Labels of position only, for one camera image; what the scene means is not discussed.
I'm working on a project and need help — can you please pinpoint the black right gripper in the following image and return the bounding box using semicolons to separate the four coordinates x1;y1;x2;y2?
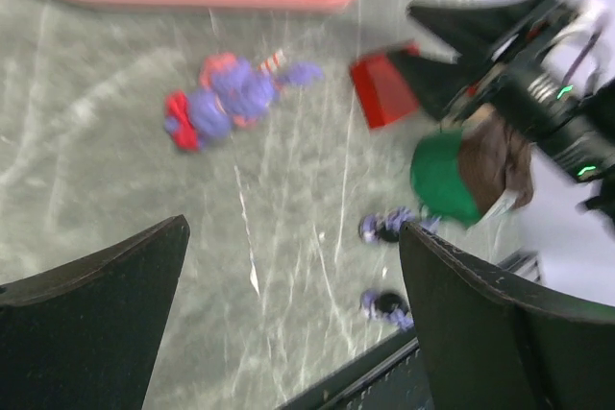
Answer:
386;0;614;182

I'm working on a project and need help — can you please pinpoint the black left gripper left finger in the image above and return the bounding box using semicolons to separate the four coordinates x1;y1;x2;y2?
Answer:
1;215;190;409

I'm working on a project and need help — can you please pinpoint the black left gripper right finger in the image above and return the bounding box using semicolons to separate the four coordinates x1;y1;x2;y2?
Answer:
400;223;614;409

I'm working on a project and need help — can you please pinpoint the purple black figure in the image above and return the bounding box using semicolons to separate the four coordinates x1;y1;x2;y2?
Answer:
358;206;440;244
359;289;414;330

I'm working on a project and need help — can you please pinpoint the purple bunny pink base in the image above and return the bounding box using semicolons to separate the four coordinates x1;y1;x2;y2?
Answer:
199;50;323;127

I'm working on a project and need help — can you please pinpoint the small purple bunny figure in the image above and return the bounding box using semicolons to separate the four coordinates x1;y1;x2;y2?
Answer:
164;88;233;151

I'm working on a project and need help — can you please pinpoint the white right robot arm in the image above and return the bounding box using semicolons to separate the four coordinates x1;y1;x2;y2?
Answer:
386;0;614;217

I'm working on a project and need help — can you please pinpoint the red flat box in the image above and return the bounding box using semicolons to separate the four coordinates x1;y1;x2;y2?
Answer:
349;49;420;130

